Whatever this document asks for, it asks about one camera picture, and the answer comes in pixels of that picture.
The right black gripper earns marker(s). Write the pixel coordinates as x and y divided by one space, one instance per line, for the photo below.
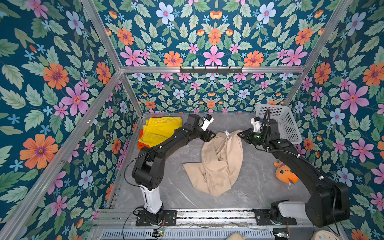
249 132

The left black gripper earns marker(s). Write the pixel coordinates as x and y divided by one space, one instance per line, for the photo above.
207 136

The beige shorts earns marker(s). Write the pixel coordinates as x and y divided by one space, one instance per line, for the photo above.
221 162

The yellow shorts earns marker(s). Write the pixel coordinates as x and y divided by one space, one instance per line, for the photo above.
165 128

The orange shorts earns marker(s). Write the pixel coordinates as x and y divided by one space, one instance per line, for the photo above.
147 135

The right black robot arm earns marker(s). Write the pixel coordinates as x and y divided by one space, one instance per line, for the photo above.
275 131

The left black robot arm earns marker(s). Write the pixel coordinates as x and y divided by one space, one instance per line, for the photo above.
149 168

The white plastic laundry basket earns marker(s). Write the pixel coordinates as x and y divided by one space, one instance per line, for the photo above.
283 115

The orange plush toy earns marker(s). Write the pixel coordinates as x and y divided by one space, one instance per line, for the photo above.
284 174

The beige rounded object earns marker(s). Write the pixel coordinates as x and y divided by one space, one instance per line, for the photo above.
235 236

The white round device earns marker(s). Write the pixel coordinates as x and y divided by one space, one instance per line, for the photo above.
324 235

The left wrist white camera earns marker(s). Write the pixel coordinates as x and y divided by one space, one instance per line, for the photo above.
207 120

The wrist white camera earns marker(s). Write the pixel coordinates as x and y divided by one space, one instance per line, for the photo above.
257 124
207 120

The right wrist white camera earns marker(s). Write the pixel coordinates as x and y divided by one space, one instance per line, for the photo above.
257 124

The black wall hook rail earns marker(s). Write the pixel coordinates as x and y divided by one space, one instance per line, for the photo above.
208 70

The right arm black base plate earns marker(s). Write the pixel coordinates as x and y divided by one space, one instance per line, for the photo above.
263 218

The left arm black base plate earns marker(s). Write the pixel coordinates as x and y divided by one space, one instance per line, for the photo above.
162 218

